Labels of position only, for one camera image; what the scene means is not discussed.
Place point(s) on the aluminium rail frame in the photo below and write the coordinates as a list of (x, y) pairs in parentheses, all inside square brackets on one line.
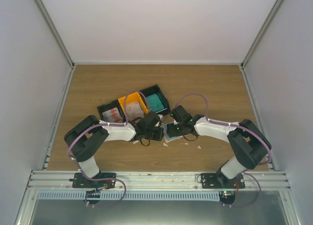
[(266, 199)]

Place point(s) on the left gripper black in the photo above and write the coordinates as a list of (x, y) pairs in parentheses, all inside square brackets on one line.
[(160, 136)]

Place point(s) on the red white card stack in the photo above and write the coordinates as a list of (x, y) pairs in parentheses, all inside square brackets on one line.
[(112, 115)]

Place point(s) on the orange bin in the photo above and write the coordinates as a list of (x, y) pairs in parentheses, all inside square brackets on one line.
[(134, 97)]

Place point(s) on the black bin right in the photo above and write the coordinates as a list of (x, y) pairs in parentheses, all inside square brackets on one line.
[(155, 89)]

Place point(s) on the black bin left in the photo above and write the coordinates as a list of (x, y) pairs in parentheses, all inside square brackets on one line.
[(108, 106)]

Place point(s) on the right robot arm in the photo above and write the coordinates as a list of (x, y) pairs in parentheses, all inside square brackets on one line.
[(248, 144)]

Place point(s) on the white pink card stack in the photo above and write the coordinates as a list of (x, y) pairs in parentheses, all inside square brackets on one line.
[(134, 110)]

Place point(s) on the black bin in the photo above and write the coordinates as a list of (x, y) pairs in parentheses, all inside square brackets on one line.
[(155, 89), (108, 106)]

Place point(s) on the grey slotted cable duct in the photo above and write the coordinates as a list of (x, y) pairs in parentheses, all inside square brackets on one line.
[(130, 195)]

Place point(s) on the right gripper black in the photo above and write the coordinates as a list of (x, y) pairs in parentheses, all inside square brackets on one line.
[(171, 132)]

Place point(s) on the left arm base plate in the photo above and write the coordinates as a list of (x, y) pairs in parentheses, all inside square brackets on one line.
[(79, 181)]

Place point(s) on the beige card holder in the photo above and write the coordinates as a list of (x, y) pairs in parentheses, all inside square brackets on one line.
[(166, 137)]

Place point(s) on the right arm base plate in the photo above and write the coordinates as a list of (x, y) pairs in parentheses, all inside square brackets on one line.
[(210, 181)]

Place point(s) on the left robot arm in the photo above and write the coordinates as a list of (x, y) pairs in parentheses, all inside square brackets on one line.
[(86, 138)]

